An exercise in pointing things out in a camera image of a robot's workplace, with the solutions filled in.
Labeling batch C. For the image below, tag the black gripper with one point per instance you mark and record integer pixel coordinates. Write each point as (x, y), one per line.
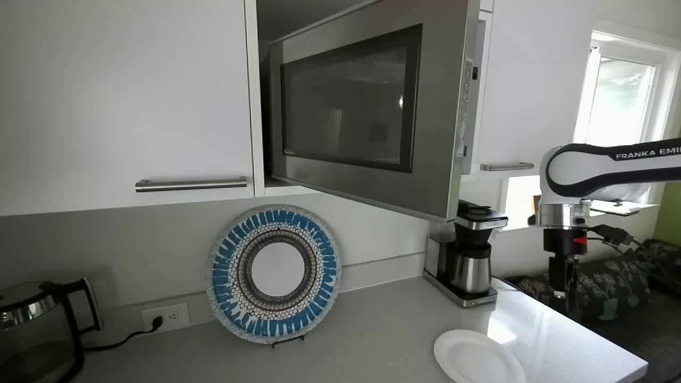
(565, 237)

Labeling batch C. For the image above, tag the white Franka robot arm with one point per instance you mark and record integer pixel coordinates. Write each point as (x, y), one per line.
(577, 172)

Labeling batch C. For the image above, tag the stainless steel microwave oven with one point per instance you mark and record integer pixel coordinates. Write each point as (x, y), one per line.
(376, 103)

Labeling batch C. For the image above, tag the dark floral sofa cushion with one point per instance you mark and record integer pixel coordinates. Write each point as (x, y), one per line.
(613, 286)

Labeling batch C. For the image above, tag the black steel coffee maker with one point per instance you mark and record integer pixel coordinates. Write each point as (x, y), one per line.
(461, 259)

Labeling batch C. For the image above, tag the white round plate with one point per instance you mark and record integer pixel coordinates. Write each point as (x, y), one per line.
(470, 355)

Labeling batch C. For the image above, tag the blue patterned decorative plate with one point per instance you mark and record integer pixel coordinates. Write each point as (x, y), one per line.
(274, 273)

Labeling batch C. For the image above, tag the white upper cabinet left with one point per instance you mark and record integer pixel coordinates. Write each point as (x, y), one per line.
(125, 103)

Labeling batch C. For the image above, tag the bright window with frame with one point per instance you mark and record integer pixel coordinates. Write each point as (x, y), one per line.
(626, 99)

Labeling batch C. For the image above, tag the white wall power outlet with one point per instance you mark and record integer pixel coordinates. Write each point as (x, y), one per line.
(173, 315)

